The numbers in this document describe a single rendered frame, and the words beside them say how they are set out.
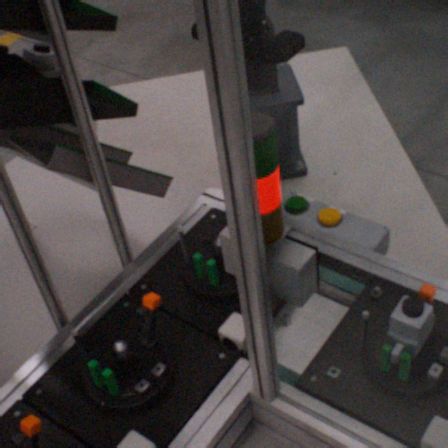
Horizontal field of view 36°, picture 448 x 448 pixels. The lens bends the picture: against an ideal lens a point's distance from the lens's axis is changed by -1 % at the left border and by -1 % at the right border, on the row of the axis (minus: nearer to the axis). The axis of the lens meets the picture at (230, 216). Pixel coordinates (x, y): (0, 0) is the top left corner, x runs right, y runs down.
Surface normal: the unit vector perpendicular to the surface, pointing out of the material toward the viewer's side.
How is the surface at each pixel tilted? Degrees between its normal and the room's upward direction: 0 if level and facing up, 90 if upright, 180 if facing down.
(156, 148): 0
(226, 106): 90
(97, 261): 0
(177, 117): 0
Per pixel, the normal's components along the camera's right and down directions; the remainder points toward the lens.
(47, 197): -0.11, -0.73
